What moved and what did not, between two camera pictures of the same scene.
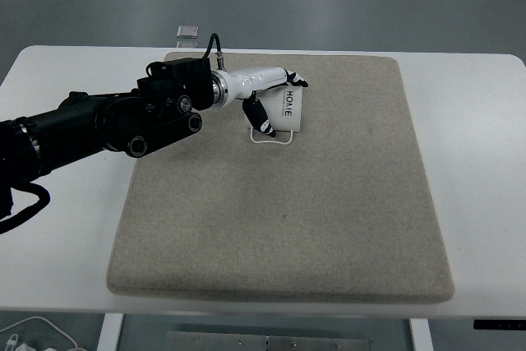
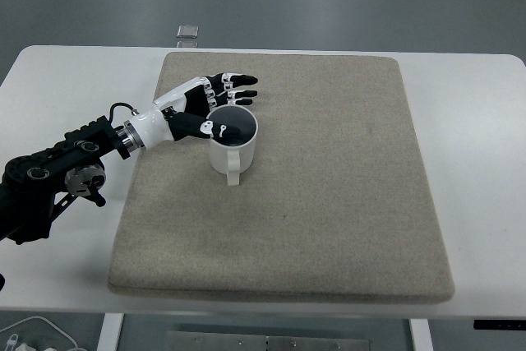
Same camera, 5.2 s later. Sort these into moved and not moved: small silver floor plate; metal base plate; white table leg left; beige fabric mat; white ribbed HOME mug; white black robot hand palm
Moved: white black robot hand palm; white ribbed HOME mug
Not moved: small silver floor plate; beige fabric mat; metal base plate; white table leg left
